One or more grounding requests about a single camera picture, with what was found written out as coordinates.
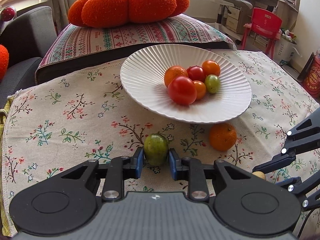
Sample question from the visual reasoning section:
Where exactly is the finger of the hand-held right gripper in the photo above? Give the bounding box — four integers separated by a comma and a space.
252, 112, 320, 174
274, 176, 320, 210

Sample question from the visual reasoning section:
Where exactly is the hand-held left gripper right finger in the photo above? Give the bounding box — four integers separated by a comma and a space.
168, 148, 256, 204

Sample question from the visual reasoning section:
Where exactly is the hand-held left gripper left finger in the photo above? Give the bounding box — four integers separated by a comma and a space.
47, 147, 145, 203

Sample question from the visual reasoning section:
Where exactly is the tangerine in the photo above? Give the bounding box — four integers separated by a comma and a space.
209, 122, 237, 152
164, 66, 189, 87

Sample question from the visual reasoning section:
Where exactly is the red tomato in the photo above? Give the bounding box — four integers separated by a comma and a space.
186, 65, 206, 82
168, 76, 197, 106

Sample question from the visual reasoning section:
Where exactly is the white ribbed plate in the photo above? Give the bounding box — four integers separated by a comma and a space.
120, 44, 252, 124

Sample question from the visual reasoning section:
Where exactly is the orange cherry tomato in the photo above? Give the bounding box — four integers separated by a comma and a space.
192, 80, 207, 100
202, 60, 221, 77

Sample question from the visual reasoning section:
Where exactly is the red tin can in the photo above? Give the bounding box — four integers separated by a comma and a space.
301, 52, 320, 97

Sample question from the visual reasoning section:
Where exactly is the floral tablecloth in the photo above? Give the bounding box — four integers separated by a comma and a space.
0, 50, 320, 238

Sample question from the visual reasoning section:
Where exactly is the white bin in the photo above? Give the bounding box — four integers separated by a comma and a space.
279, 36, 298, 66

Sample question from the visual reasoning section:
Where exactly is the red plastic chair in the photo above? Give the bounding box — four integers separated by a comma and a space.
241, 7, 283, 60

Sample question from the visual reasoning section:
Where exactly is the striped patterned cushion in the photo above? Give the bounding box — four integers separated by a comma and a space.
35, 13, 237, 85

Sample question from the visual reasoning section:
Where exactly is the beige drawer cabinet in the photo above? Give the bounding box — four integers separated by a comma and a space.
226, 5, 243, 35

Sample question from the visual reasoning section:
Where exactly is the yellow-green cloth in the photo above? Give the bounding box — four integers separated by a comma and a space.
0, 97, 13, 238

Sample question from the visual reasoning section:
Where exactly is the large orange persimmon cushion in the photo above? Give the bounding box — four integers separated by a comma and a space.
68, 0, 190, 29

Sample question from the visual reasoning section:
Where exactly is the grey sofa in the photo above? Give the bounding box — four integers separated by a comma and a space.
0, 6, 57, 108

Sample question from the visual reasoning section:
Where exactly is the small orange persimmon cushion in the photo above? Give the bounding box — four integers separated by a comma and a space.
0, 44, 10, 81

